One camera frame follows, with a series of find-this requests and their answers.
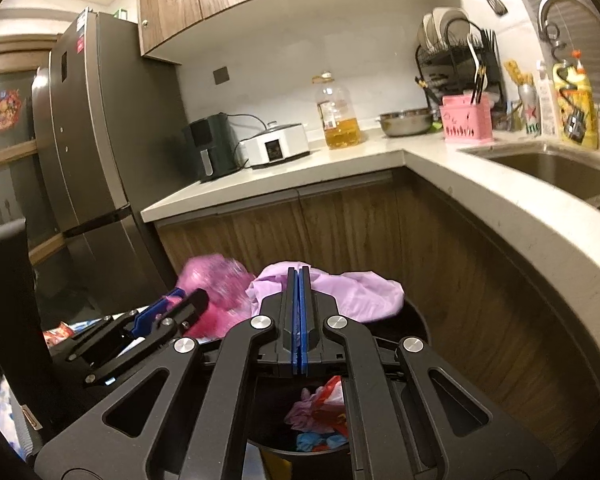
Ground metal faucet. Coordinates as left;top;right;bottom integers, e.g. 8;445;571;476
537;0;600;63

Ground light purple plastic bag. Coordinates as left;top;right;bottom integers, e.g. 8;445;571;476
245;260;406;324

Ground white power cable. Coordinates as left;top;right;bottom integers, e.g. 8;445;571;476
225;112;272;162

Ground steel bowl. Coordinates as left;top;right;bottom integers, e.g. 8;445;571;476
378;108;436;138

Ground wooden glass door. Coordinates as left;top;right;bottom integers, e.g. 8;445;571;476
0;35;67;267

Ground cooking oil bottle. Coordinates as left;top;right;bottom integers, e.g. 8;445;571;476
312;72;362;150

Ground white plate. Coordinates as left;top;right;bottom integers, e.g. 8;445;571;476
419;8;448;53
440;7;473;51

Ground green drink can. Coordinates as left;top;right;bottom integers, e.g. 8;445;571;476
517;82;541;137

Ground pink utensil holder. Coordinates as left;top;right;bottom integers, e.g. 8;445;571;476
440;92;495;145

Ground white electric cooker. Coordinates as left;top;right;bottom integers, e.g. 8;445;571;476
239;121;311;170

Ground grey refrigerator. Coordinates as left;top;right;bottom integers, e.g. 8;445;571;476
30;10;191;321

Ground red white plastic bag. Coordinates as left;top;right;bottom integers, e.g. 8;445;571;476
311;376;351;437

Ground red door decoration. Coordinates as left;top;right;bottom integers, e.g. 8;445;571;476
0;89;24;134

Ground yellow dish soap bottle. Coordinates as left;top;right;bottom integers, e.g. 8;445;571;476
552;50;600;150

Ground black dish rack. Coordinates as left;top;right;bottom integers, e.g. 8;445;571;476
414;7;506;117

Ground red snack wrapper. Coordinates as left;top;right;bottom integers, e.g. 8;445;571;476
44;325;74;346

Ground blue plastic bag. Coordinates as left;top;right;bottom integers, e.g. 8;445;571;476
295;430;349;454

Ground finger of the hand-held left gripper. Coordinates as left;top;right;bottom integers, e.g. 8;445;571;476
65;287;186;363
82;287;211;388

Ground wooden lower cabinet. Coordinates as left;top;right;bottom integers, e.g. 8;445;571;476
155;167;600;466

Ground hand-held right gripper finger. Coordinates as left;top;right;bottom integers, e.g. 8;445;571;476
299;266;556;480
35;266;301;480

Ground black air fryer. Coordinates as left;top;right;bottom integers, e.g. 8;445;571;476
182;112;241;184

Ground black trash bin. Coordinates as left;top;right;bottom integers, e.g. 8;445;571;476
200;300;433;480

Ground white slim bottle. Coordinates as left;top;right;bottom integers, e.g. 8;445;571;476
536;60;556;136

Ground white ladle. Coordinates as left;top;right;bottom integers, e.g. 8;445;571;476
467;35;489;103

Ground beige kitchen countertop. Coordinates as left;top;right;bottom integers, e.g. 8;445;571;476
141;127;600;321

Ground steel sink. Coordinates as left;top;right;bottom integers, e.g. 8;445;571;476
457;142;600;222

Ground pale pink plastic bag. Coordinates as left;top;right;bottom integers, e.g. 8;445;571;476
285;387;327;431

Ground yellow artificial flowers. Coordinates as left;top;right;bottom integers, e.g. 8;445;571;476
502;60;534;87

